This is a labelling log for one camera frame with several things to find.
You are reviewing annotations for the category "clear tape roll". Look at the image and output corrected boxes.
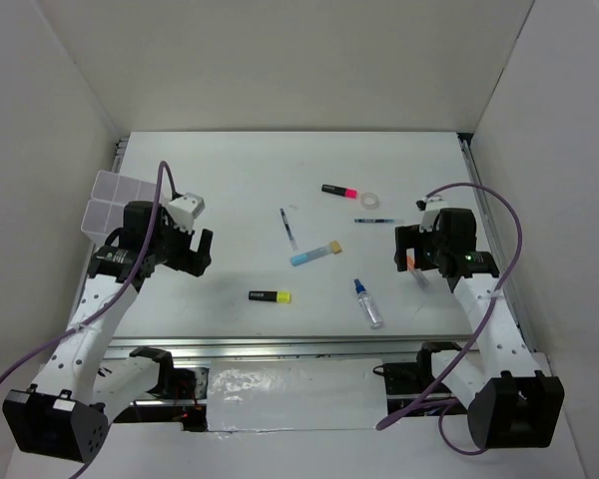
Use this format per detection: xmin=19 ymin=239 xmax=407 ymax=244
xmin=359 ymin=192 xmax=380 ymax=211

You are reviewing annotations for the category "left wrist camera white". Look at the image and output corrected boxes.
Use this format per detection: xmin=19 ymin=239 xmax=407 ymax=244
xmin=166 ymin=193 xmax=205 ymax=234

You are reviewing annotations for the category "purple cable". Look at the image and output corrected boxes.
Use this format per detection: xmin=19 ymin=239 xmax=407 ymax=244
xmin=376 ymin=182 xmax=524 ymax=456
xmin=0 ymin=160 xmax=177 ymax=479

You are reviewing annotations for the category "pink black highlighter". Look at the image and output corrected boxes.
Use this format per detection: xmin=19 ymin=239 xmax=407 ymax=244
xmin=321 ymin=184 xmax=357 ymax=199

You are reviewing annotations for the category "blue cap spray bottle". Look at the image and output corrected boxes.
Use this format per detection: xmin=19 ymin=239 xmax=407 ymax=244
xmin=353 ymin=278 xmax=383 ymax=329

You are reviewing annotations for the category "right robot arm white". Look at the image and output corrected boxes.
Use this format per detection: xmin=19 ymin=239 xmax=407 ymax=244
xmin=395 ymin=202 xmax=565 ymax=449

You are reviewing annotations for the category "blue glue stick tan cap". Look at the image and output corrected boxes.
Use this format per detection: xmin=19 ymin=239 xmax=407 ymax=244
xmin=290 ymin=240 xmax=341 ymax=266

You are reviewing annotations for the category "near translucent organizer box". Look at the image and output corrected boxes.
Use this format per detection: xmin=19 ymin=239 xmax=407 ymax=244
xmin=81 ymin=200 xmax=124 ymax=246

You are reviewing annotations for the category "orange cap clear tube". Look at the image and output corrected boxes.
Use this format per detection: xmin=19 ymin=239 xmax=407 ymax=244
xmin=406 ymin=254 xmax=428 ymax=289

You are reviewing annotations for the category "blue pen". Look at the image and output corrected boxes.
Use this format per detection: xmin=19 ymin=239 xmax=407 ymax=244
xmin=353 ymin=218 xmax=403 ymax=225
xmin=280 ymin=209 xmax=299 ymax=250

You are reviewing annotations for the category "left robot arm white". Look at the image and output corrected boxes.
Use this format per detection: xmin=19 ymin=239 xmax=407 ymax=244
xmin=2 ymin=194 xmax=213 ymax=464

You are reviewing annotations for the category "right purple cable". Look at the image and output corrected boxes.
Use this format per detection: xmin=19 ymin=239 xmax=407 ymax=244
xmin=376 ymin=182 xmax=524 ymax=456

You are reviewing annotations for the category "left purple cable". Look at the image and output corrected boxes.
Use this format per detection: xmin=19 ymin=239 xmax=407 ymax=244
xmin=0 ymin=160 xmax=177 ymax=479

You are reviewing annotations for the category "yellow black highlighter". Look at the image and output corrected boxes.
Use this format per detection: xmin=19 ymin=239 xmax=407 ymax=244
xmin=248 ymin=290 xmax=292 ymax=303

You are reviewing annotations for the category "white foil sheet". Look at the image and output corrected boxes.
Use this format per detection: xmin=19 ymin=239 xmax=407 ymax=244
xmin=207 ymin=358 xmax=387 ymax=432

